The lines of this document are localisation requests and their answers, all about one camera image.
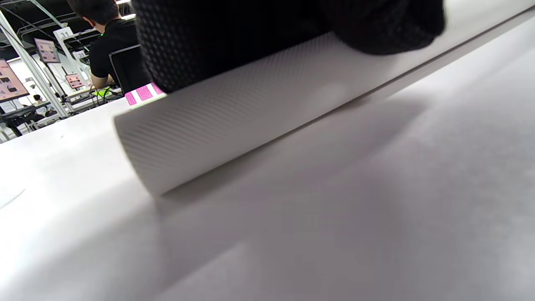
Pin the pink screen monitor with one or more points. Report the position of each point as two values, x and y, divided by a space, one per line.
75 80
47 51
10 83

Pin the black side desk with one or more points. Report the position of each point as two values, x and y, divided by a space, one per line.
21 113

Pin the person's left hand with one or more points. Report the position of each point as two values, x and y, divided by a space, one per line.
250 29

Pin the silver metal frame post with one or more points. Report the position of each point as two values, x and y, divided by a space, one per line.
44 83

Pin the green striped mouse pad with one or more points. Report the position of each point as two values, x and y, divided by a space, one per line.
250 108

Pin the white number tag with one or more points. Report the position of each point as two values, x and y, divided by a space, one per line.
63 34
79 54

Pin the small green object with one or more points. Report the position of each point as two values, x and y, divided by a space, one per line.
102 93

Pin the black office chair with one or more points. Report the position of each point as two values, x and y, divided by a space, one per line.
129 69

